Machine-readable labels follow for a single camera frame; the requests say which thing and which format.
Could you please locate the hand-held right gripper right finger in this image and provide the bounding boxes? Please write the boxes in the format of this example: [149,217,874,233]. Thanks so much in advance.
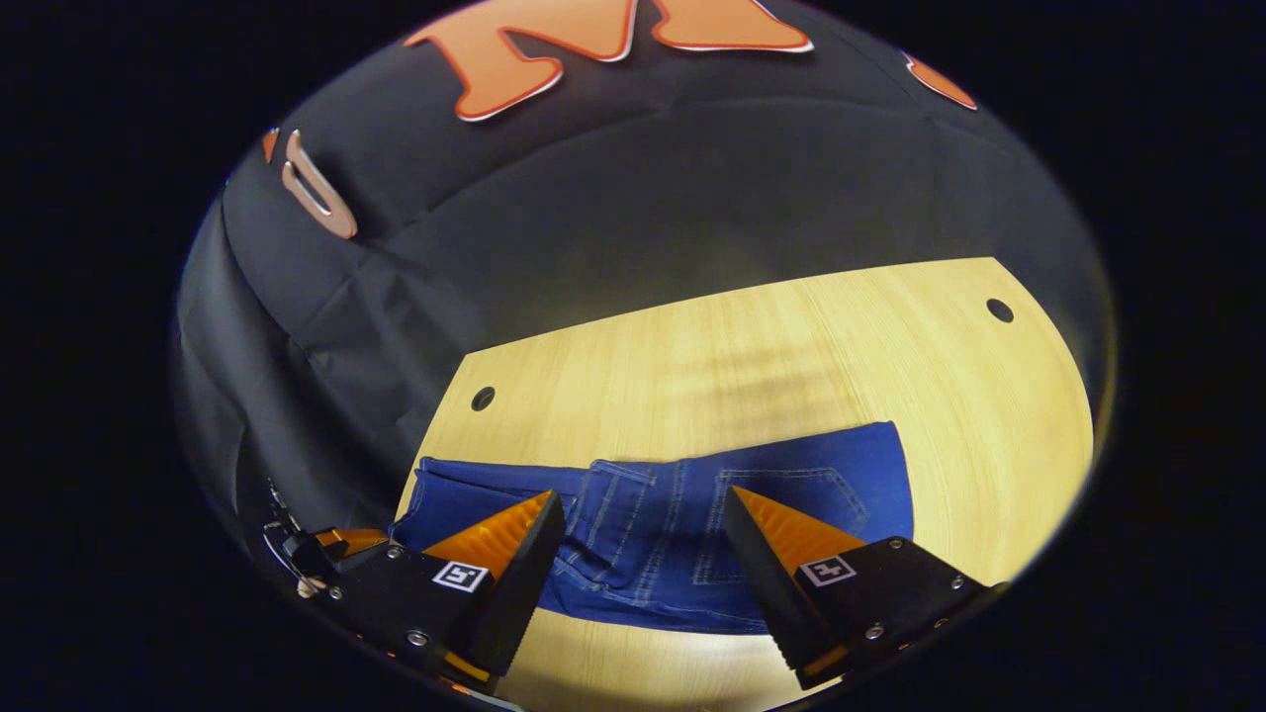
[721,485,1011,691]

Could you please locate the blue jeans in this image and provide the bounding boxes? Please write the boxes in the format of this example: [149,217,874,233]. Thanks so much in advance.
[390,421,917,636]

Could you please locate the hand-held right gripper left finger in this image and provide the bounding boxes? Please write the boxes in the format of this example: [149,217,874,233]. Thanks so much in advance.
[326,489,568,695]

